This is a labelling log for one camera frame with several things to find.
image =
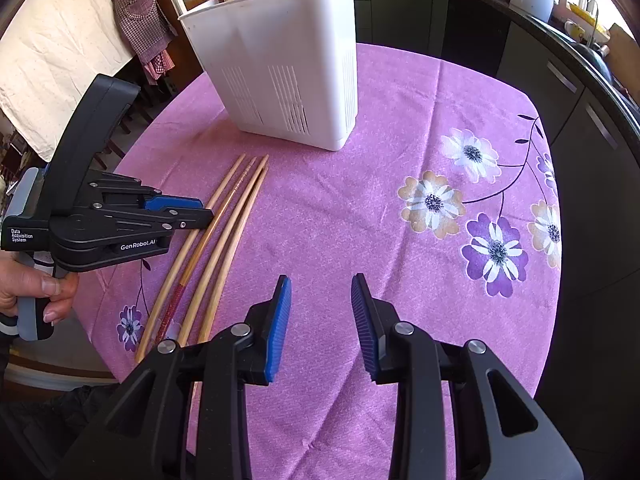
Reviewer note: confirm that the pink floral tablecloth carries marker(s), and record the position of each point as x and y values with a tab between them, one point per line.
350	210

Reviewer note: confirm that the yellow tray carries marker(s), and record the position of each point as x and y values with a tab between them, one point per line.
590	15

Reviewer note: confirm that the checkered apron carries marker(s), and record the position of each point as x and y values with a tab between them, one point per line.
140	10

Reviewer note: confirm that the white plastic utensil holder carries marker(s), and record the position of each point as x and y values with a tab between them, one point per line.
300	35

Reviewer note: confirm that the steel kitchen faucet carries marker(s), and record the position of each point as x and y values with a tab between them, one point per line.
593	20

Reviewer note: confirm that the black kitchen countertop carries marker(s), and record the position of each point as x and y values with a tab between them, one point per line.
550	35

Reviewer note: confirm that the person's dark clothing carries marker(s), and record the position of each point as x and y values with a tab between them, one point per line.
45	430

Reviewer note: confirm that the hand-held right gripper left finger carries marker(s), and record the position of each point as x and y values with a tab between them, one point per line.
277	330

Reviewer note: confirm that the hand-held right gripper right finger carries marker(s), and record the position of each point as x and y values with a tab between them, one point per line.
365	330

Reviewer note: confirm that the white hanging cloth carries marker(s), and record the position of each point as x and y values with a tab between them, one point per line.
60	50

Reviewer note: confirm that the pale yellow cup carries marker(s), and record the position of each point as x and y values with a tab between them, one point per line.
574	30

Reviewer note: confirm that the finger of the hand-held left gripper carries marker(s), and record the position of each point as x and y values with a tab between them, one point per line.
170	203
185	220

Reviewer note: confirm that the wooden cutting board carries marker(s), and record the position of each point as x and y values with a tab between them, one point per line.
625	42

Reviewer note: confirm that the red patterned wooden chopstick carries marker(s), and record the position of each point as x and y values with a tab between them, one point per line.
172	310

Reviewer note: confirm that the person's left hand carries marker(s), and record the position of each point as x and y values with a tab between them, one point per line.
50	287

